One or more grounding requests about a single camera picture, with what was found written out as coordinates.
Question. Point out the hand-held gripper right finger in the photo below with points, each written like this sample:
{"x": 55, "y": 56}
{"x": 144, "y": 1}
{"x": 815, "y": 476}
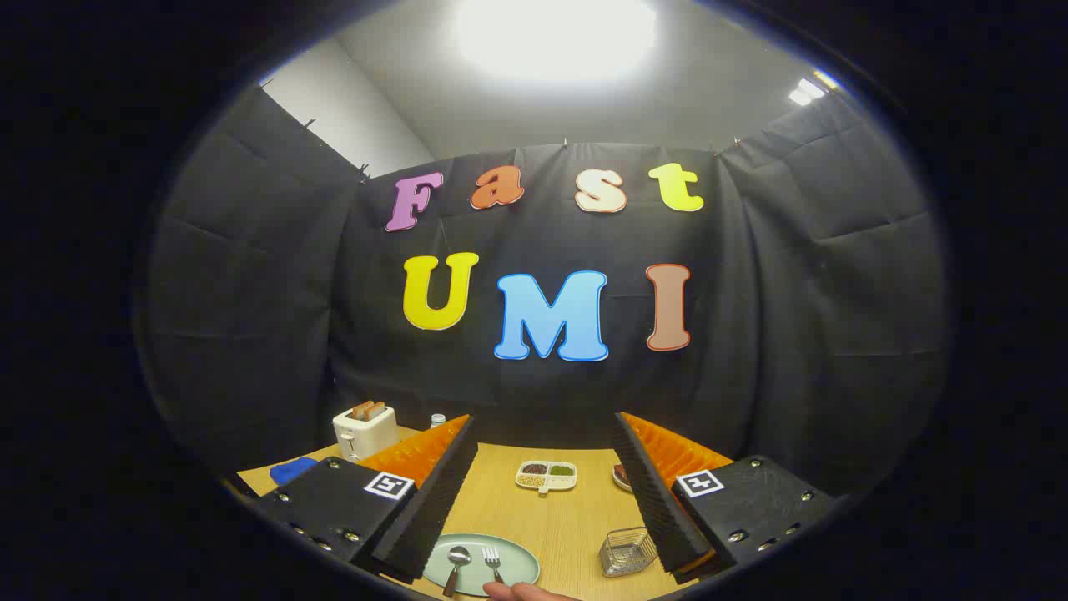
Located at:
{"x": 655, "y": 501}

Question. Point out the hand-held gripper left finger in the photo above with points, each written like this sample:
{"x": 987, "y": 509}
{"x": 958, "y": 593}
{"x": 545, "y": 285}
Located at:
{"x": 434, "y": 501}

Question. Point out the white plate with food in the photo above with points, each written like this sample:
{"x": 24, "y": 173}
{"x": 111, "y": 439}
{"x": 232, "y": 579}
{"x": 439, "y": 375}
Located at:
{"x": 622, "y": 477}

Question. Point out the white toaster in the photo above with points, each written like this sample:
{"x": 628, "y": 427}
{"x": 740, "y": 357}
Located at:
{"x": 367, "y": 434}

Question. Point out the pale green plate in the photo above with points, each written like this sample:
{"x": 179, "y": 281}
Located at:
{"x": 517, "y": 563}

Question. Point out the white sectioned dish with beans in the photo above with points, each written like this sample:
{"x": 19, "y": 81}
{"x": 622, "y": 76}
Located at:
{"x": 546, "y": 476}

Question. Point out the blue folded cloth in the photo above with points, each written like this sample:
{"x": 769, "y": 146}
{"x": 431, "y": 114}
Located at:
{"x": 292, "y": 470}

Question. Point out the small ceiling light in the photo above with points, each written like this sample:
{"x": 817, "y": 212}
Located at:
{"x": 806, "y": 90}

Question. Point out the large ceiling light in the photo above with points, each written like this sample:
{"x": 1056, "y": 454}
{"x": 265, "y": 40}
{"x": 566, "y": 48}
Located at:
{"x": 555, "y": 37}

